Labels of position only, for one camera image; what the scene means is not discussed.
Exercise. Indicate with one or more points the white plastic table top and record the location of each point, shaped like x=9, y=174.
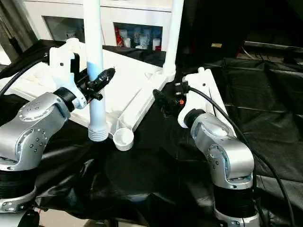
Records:
x=137, y=80

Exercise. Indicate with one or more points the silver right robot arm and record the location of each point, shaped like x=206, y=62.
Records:
x=222, y=156

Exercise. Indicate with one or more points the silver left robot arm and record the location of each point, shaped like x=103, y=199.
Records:
x=33, y=132

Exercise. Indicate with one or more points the red bottle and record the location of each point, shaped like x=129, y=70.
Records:
x=118, y=37

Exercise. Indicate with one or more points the pale blue bottle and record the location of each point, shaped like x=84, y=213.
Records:
x=141, y=39

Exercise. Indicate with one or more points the small white figurine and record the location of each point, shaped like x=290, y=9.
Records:
x=71, y=34

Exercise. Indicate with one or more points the small white cup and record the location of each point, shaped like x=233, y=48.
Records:
x=156, y=44

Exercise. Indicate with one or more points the white display cabinet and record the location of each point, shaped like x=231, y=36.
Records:
x=123, y=9

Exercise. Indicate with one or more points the black low cabinet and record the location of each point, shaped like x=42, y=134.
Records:
x=246, y=23

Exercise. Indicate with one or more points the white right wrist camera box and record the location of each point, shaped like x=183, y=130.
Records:
x=196, y=94

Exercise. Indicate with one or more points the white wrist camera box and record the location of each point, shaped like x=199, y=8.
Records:
x=196, y=94
x=64, y=66

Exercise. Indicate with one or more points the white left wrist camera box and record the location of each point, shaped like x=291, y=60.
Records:
x=64, y=66

